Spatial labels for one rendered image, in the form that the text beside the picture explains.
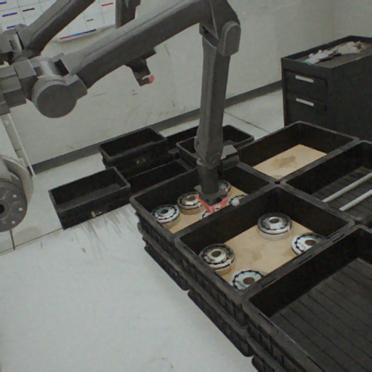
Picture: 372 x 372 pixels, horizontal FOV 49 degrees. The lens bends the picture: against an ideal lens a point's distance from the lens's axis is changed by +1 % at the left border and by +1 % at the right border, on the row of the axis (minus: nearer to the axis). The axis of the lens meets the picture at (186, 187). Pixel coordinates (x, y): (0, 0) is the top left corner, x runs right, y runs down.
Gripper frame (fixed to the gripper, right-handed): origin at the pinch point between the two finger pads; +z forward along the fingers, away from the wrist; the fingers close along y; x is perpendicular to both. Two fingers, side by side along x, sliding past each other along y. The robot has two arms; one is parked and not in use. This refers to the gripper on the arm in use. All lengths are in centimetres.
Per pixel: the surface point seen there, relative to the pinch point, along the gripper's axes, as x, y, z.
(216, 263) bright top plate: 11.7, -19.4, 1.0
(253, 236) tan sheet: -5.2, -13.5, 3.9
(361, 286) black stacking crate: -13.4, -46.4, 3.9
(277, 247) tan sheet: -7.4, -22.0, 3.9
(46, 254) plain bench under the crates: 52, 43, 18
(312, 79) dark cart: -124, 87, 6
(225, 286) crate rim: 17.8, -34.7, -6.0
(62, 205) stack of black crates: 35, 116, 39
